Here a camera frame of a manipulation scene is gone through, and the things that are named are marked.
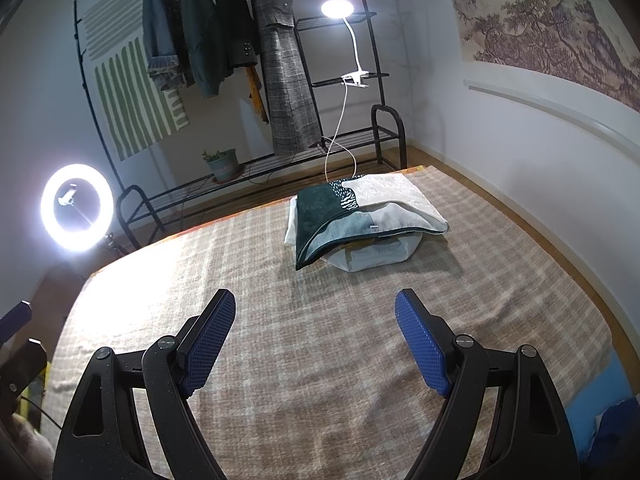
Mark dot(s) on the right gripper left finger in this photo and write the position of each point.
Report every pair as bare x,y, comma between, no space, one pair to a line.
199,349

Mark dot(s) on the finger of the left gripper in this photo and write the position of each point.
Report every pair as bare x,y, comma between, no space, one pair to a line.
14,320

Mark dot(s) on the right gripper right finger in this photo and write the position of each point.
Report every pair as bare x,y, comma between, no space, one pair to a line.
429,339

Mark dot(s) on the white cloth garment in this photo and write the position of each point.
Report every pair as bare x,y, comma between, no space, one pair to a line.
362,239

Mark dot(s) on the green floral patterned garment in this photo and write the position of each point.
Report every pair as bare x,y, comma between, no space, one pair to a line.
315,207

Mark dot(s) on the black metal clothes rack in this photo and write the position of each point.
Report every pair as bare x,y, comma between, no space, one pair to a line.
168,187

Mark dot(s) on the beige plaid bed blanket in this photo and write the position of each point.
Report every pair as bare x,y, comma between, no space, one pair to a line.
315,380

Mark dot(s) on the potted plant green pot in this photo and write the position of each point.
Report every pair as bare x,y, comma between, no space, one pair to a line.
224,165

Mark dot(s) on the grey plaid hanging coat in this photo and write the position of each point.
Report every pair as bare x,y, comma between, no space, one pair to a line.
294,121

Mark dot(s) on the yellow hanging garment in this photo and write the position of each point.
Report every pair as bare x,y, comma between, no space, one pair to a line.
255,96

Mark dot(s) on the black hanging jacket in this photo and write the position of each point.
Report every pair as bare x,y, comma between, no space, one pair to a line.
239,36

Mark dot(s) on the dark green hanging jacket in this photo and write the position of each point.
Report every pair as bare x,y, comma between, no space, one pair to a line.
202,35

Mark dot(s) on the blue denim hanging jacket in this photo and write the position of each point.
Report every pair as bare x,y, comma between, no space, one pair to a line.
164,46

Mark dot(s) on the white ring light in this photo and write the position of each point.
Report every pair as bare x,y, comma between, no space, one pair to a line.
77,208

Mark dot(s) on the green striped wall hanging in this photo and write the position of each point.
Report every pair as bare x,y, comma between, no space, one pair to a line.
137,113

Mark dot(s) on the landscape wall painting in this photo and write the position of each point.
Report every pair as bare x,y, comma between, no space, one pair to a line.
582,41

